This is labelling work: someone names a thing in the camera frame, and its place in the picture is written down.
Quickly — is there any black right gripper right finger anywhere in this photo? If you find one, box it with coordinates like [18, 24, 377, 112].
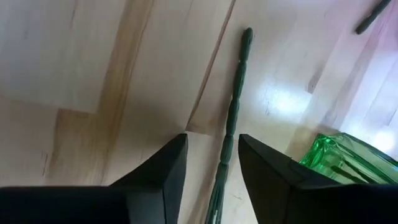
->
[238, 134, 398, 224]

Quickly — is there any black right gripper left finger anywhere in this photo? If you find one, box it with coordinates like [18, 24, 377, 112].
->
[0, 133, 189, 224]

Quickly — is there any green glass vase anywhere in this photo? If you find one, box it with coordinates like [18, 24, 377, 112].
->
[298, 132, 398, 187]

